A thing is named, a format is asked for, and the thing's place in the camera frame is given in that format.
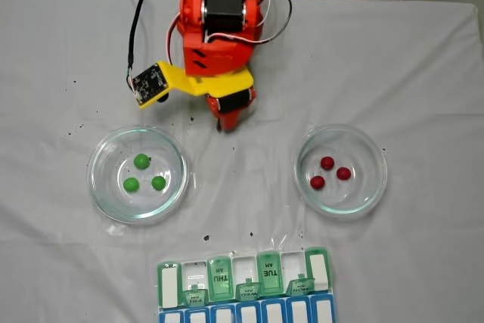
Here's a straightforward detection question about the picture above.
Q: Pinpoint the large clear glass bowl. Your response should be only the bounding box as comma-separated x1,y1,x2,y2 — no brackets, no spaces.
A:
86,124,191,225

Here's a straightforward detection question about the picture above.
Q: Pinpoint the small clear glass bowl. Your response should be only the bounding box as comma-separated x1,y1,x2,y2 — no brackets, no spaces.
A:
293,123,389,219

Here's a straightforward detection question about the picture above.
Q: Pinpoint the white tablecloth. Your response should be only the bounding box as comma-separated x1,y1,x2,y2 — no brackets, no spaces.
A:
0,0,484,323

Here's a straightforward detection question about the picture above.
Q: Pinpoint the thin red white servo wire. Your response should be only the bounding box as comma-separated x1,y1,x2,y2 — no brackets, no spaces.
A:
167,0,294,66

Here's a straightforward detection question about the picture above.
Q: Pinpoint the black camera cable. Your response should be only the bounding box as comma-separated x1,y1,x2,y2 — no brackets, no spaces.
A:
126,0,147,74

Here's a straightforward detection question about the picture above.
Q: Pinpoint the black camera circuit board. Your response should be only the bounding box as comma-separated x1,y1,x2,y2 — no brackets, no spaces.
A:
127,61,172,110

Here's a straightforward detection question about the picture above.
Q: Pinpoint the green blue weekly pill organizer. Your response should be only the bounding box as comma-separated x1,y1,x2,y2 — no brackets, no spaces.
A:
155,246,337,323

